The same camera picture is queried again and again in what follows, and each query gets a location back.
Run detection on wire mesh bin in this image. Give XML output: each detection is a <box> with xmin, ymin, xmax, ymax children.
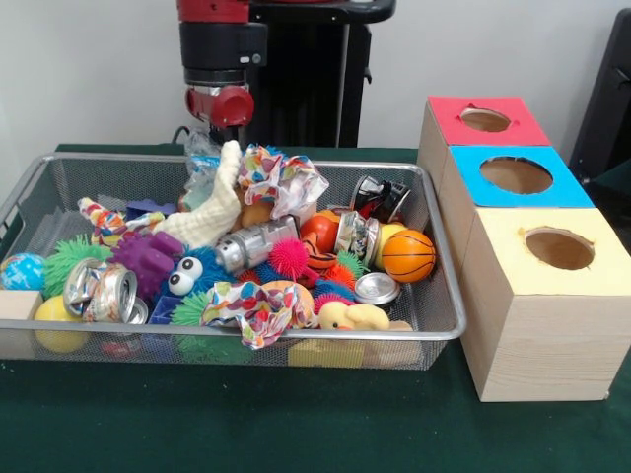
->
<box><xmin>0</xmin><ymin>152</ymin><xmax>468</xmax><ymax>372</ymax></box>

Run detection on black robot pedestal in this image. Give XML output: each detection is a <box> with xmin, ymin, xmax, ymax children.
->
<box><xmin>205</xmin><ymin>0</ymin><xmax>398</xmax><ymax>149</ymax></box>

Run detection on cream waffle cloth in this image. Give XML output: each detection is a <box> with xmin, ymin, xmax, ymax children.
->
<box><xmin>152</xmin><ymin>140</ymin><xmax>244</xmax><ymax>250</ymax></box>

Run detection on yellow ball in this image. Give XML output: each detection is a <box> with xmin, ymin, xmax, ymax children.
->
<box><xmin>33</xmin><ymin>295</ymin><xmax>93</xmax><ymax>354</ymax></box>

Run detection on silver toy robot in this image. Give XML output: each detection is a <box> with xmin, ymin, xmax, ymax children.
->
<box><xmin>214</xmin><ymin>215</ymin><xmax>301</xmax><ymax>271</ymax></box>

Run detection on purple knobby rubber ball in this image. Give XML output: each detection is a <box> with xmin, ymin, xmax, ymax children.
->
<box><xmin>106</xmin><ymin>231</ymin><xmax>184</xmax><ymax>301</ymax></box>

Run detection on black upright panel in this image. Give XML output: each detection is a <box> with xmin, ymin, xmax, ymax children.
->
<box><xmin>567</xmin><ymin>7</ymin><xmax>631</xmax><ymax>183</ymax></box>

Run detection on clear plastic bottle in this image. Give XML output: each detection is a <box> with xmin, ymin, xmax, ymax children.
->
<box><xmin>182</xmin><ymin>130</ymin><xmax>223</xmax><ymax>191</ymax></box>

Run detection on blue globe ball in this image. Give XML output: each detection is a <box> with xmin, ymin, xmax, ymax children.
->
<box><xmin>0</xmin><ymin>252</ymin><xmax>45</xmax><ymax>291</ymax></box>

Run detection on wooden box with three holes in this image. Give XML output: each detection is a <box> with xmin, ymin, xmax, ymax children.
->
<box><xmin>416</xmin><ymin>95</ymin><xmax>631</xmax><ymax>403</ymax></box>

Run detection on crushed silver drink can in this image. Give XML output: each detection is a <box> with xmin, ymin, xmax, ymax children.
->
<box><xmin>62</xmin><ymin>257</ymin><xmax>150</xmax><ymax>325</ymax></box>

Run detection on orange toy basketball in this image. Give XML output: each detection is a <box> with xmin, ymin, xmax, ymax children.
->
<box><xmin>381</xmin><ymin>229</ymin><xmax>438</xmax><ymax>284</ymax></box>

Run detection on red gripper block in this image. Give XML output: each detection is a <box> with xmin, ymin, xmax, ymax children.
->
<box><xmin>184</xmin><ymin>84</ymin><xmax>256</xmax><ymax>145</ymax></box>

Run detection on dark green side tablecloth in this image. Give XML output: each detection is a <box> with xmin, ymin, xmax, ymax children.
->
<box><xmin>586</xmin><ymin>160</ymin><xmax>631</xmax><ymax>237</ymax></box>

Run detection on green spiky rubber ball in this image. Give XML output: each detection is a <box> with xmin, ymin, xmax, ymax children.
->
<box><xmin>41</xmin><ymin>235</ymin><xmax>112</xmax><ymax>300</ymax></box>

